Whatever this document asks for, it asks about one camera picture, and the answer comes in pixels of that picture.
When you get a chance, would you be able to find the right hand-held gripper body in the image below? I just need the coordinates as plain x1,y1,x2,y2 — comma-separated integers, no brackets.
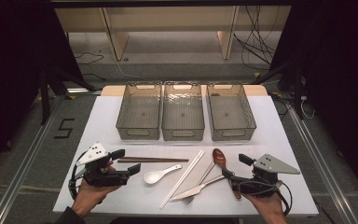
229,153,301,198

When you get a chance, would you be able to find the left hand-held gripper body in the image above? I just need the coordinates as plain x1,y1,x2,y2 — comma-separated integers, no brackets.
76,142,131,189

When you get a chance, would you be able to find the brown wooden spoon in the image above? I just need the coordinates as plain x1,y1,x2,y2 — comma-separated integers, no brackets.
212,147,242,200

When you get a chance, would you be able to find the white ceramic spoon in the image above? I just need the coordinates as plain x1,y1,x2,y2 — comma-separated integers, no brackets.
143,163,183,186

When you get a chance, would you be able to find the brown wooden chopstick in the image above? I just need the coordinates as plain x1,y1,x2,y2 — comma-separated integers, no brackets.
117,159,190,163
124,156,190,162

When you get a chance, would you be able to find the metal fork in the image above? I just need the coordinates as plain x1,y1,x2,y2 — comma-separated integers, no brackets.
181,161,216,206

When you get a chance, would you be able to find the grey transparent plastic bin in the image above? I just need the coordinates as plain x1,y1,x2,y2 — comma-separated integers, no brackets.
206,81,257,142
115,81,163,141
161,80,206,142

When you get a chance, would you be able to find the metal table knife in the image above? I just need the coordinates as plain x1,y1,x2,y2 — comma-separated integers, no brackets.
170,175,227,202

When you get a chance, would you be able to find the white chopstick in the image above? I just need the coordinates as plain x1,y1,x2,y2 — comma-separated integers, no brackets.
161,150,206,210

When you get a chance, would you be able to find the person's left hand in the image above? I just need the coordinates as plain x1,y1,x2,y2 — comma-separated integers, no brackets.
71,178,122,218

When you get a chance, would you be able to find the person's right hand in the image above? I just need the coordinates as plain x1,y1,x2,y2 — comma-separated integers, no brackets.
241,189,288,224

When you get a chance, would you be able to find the white table cover sheet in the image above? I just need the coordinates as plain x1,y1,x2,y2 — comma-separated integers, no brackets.
52,94,320,217

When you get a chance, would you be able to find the black metal stand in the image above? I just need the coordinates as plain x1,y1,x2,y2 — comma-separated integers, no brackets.
38,66,97,125
251,59,306,120

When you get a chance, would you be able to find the black curtain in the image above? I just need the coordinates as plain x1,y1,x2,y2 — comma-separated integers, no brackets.
269,0,358,199
0,0,86,180

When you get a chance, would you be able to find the beige wooden desk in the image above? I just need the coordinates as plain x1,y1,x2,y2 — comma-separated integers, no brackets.
54,5,293,62

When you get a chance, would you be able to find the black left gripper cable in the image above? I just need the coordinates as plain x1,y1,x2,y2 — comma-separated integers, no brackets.
68,150,90,200

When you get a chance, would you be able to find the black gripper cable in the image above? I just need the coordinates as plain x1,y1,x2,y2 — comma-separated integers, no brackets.
274,180,294,217
68,150,90,200

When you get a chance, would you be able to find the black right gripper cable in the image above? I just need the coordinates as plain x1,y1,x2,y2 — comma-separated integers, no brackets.
274,180,294,217

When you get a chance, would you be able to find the aluminium floor rail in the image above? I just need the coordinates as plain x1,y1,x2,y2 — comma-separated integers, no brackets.
0,94,67,224
287,104,358,224

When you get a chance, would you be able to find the white floor cable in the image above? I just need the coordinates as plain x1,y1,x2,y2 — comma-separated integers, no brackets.
101,46,145,81

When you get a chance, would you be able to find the thin black floor cable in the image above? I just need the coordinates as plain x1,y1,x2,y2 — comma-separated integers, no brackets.
74,50,107,82

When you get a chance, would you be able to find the bundle of black floor cables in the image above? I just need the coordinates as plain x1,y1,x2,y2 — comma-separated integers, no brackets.
233,5,282,71

